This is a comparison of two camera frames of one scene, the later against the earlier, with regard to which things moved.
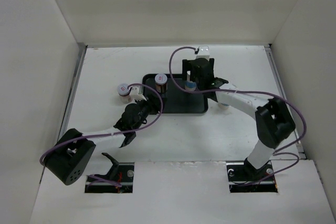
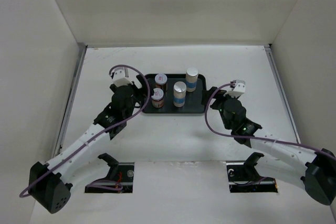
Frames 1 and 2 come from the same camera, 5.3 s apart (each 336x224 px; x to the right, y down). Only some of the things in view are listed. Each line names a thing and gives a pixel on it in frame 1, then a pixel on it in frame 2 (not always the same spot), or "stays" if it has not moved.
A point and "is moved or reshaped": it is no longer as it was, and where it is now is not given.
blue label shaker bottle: [189, 85] stays
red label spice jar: [124, 93] is moved or reshaped
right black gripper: [188, 65] -> [206, 93]
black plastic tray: [177, 100] stays
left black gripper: [153, 103] -> [143, 89]
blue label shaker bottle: [223, 106] is moved or reshaped
